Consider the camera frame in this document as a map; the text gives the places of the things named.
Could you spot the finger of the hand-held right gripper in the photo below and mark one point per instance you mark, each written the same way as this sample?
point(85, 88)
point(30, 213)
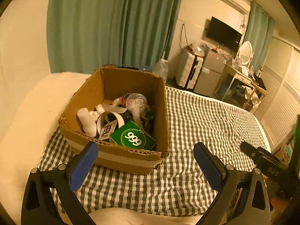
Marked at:
point(269, 157)
point(249, 151)

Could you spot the wooden chair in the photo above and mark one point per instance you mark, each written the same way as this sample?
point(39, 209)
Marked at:
point(260, 89)

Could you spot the clear plastic bottle red label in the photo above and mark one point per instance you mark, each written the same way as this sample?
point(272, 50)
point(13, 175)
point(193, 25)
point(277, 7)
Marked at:
point(136, 99)

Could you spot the large clear water jug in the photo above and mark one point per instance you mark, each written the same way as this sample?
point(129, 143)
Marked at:
point(161, 69)

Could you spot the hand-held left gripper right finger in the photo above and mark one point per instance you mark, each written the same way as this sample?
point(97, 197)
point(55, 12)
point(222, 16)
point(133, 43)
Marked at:
point(208, 166)

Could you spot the white ribbed suitcase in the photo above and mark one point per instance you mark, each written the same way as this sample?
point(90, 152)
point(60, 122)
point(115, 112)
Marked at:
point(187, 70)

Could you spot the clear plastic bags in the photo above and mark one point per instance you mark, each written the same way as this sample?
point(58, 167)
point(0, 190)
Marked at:
point(199, 50)

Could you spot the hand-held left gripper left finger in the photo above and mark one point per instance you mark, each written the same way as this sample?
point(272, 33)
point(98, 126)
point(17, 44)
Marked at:
point(83, 166)

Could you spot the silver mini fridge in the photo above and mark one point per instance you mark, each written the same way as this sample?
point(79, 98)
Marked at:
point(211, 75)

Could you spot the cream dressing table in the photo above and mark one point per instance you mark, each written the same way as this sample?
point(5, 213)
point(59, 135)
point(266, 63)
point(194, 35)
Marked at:
point(239, 76)

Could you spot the white tape roll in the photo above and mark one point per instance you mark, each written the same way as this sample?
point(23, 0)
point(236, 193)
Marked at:
point(120, 120)

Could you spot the white oval vanity mirror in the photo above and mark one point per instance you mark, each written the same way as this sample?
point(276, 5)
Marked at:
point(246, 52)

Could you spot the wide green curtain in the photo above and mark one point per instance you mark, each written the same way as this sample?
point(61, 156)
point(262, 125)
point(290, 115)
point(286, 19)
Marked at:
point(93, 23)

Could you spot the brown cardboard box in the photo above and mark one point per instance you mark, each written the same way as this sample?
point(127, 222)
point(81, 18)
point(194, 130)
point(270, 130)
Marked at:
point(131, 161)

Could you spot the cream clothing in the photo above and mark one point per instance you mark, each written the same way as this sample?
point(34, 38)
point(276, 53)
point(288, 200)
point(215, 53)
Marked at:
point(249, 93)

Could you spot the narrow green curtain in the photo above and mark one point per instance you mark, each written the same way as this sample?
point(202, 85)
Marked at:
point(260, 32)

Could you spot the green medicine box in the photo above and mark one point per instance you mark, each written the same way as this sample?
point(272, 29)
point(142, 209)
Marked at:
point(133, 138)

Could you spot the grey checked bed sheet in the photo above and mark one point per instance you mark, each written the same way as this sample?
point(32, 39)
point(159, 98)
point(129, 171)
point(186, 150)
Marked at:
point(187, 121)

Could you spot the black wall television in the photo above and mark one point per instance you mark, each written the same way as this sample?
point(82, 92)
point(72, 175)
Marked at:
point(223, 34)

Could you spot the white louvered wardrobe doors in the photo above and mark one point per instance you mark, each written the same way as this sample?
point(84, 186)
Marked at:
point(281, 86)

